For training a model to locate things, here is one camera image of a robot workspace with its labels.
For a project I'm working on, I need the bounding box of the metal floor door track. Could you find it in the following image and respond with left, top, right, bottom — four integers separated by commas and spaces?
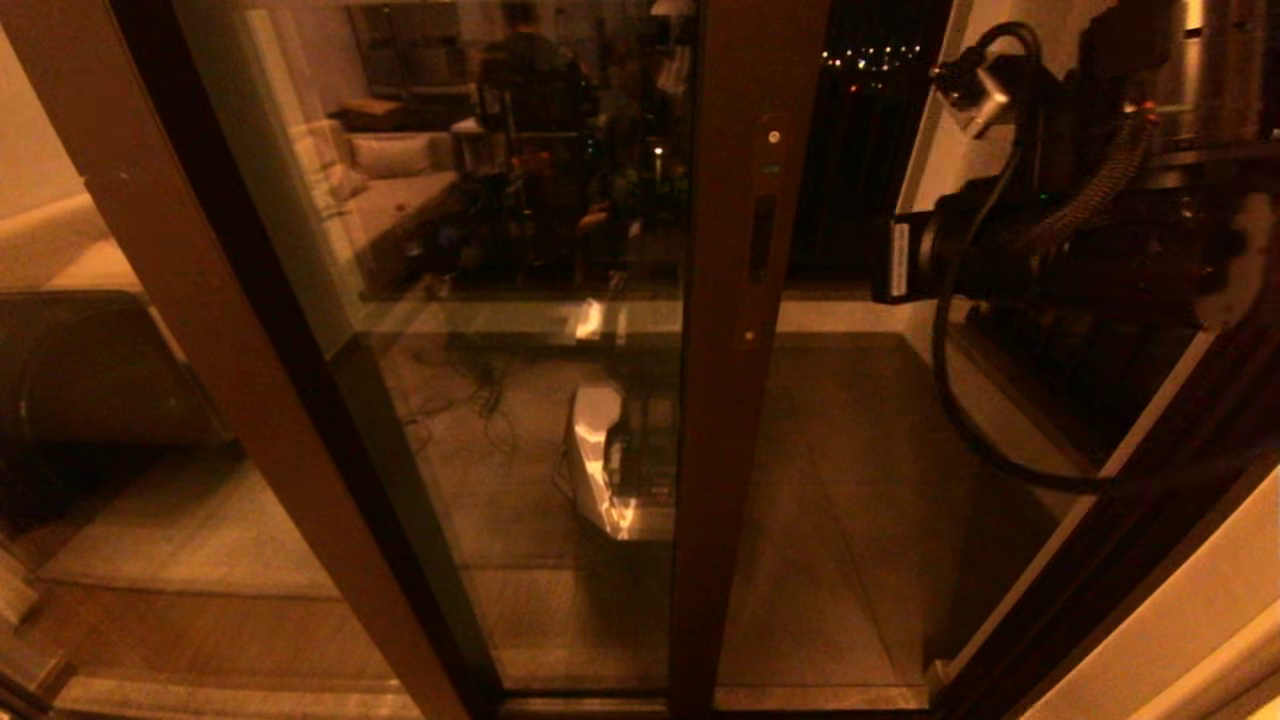
495, 685, 941, 720

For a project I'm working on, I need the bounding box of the thin black cable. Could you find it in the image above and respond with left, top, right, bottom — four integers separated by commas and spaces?
928, 20, 1280, 496

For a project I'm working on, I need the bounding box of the recessed door handle plate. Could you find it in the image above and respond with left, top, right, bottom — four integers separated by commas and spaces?
738, 115, 793, 351

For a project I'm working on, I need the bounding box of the brown framed fixed glass panel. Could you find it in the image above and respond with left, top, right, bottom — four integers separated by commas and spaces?
0, 0, 501, 720

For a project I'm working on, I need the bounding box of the black balcony railing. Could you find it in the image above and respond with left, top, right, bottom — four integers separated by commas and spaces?
945, 0, 1280, 471

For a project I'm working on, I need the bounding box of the braided sleeve cable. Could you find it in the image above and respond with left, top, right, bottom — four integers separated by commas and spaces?
1030, 100, 1161, 256

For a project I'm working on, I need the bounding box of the brown framed sliding glass door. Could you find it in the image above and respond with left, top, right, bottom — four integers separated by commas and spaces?
0, 0, 833, 716

